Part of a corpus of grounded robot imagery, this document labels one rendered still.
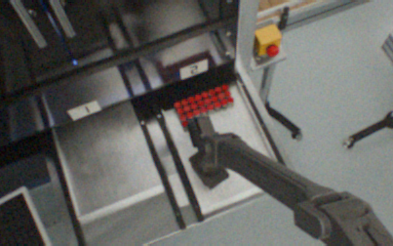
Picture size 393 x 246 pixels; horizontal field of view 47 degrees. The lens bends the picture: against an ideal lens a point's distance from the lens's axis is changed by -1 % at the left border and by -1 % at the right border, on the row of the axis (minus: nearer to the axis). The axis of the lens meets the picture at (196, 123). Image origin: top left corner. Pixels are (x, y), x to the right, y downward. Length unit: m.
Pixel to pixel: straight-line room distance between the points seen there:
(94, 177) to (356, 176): 1.41
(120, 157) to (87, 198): 0.16
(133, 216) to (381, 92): 1.66
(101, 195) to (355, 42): 1.81
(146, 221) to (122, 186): 0.13
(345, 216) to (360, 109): 1.82
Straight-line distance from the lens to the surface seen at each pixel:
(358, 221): 0.74
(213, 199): 1.35
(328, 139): 2.42
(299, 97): 2.49
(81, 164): 1.44
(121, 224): 1.36
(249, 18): 1.26
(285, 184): 0.82
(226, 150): 0.97
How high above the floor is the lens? 2.19
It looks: 67 degrees down
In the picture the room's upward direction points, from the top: 6 degrees counter-clockwise
